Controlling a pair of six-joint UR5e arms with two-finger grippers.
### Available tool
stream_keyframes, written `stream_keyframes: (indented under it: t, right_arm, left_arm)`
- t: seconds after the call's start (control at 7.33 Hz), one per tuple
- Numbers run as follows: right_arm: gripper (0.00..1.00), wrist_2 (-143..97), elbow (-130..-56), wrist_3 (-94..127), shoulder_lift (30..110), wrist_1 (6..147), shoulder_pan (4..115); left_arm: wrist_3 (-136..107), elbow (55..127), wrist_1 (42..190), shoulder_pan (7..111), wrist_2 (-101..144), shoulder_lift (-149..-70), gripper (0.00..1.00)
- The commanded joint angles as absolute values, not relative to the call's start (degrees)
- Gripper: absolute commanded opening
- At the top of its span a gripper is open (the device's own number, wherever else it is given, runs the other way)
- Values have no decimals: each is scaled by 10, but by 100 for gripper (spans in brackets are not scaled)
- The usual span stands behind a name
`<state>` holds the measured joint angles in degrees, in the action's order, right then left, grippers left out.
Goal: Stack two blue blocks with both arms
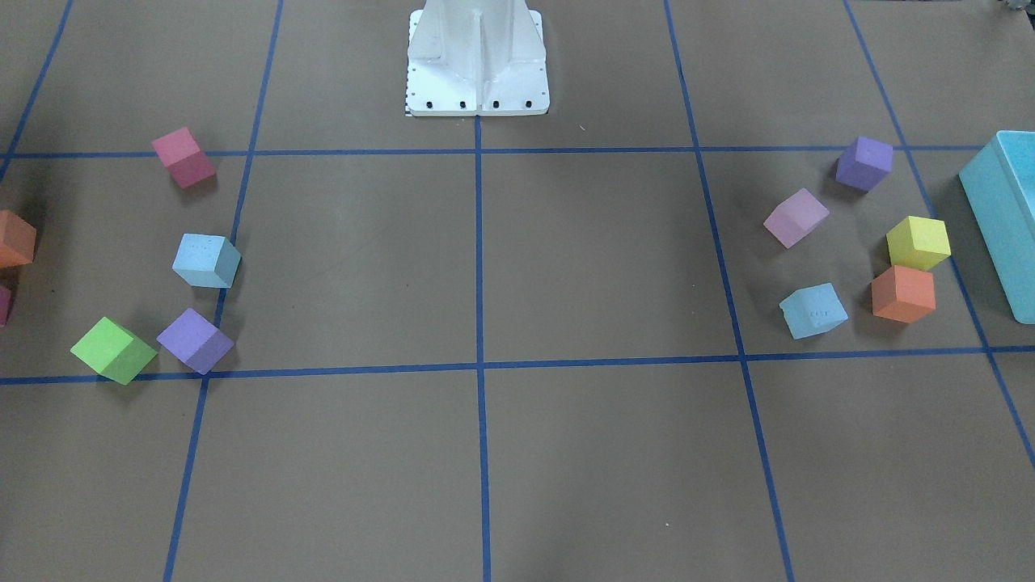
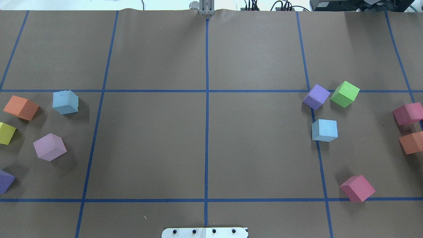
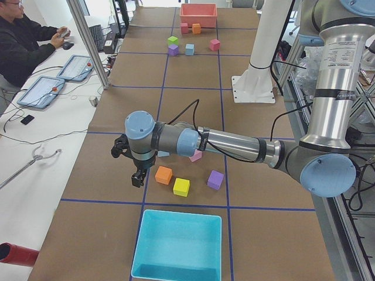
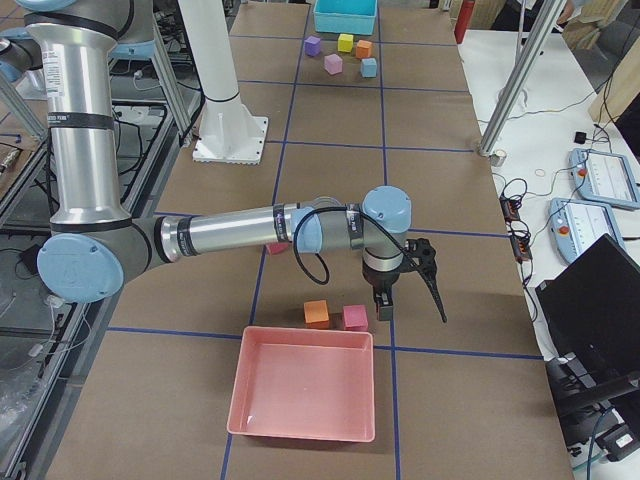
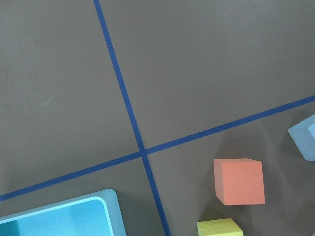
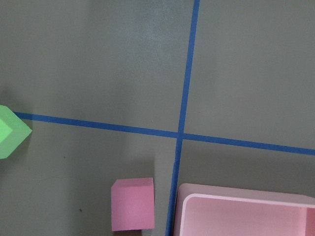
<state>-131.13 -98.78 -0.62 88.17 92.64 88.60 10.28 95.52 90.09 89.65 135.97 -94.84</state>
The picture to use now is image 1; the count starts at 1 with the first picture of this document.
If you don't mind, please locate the green foam block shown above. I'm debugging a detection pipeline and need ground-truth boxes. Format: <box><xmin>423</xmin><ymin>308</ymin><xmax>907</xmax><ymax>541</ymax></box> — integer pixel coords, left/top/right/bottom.
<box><xmin>70</xmin><ymin>317</ymin><xmax>158</xmax><ymax>386</ymax></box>

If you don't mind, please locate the magenta foam block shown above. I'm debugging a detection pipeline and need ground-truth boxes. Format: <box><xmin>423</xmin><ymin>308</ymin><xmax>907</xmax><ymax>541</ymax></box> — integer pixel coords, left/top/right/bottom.
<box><xmin>0</xmin><ymin>285</ymin><xmax>14</xmax><ymax>327</ymax></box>

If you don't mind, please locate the orange foam block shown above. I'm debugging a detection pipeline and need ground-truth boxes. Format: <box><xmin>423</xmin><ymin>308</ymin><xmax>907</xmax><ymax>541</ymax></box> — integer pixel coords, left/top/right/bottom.
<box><xmin>870</xmin><ymin>265</ymin><xmax>936</xmax><ymax>324</ymax></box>
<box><xmin>1</xmin><ymin>209</ymin><xmax>37</xmax><ymax>269</ymax></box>

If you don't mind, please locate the cyan plastic bin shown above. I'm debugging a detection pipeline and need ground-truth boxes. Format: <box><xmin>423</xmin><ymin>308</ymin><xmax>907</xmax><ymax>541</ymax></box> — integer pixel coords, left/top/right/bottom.
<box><xmin>960</xmin><ymin>130</ymin><xmax>1034</xmax><ymax>325</ymax></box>

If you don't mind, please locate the light pink foam block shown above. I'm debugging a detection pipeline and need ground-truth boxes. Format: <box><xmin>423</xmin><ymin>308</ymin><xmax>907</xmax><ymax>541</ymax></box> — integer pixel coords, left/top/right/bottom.
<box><xmin>763</xmin><ymin>188</ymin><xmax>830</xmax><ymax>248</ymax></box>

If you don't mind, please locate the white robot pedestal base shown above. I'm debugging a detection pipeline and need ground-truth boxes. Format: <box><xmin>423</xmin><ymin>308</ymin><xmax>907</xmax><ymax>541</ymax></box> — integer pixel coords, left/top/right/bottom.
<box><xmin>404</xmin><ymin>1</ymin><xmax>551</xmax><ymax>117</ymax></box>

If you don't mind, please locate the purple foam block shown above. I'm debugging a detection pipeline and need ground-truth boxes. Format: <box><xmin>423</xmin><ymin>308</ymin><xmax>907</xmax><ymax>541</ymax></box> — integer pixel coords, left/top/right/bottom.
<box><xmin>158</xmin><ymin>308</ymin><xmax>235</xmax><ymax>375</ymax></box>
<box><xmin>834</xmin><ymin>135</ymin><xmax>894</xmax><ymax>192</ymax></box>

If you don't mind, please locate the yellow foam block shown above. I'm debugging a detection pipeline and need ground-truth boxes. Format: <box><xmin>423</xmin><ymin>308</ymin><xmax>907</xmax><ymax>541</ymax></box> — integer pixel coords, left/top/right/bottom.
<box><xmin>885</xmin><ymin>215</ymin><xmax>953</xmax><ymax>272</ymax></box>

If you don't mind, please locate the light blue foam block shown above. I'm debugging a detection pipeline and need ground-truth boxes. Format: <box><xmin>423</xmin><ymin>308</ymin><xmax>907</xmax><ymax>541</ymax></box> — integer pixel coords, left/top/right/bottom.
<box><xmin>171</xmin><ymin>233</ymin><xmax>243</xmax><ymax>289</ymax></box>
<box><xmin>779</xmin><ymin>283</ymin><xmax>849</xmax><ymax>340</ymax></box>

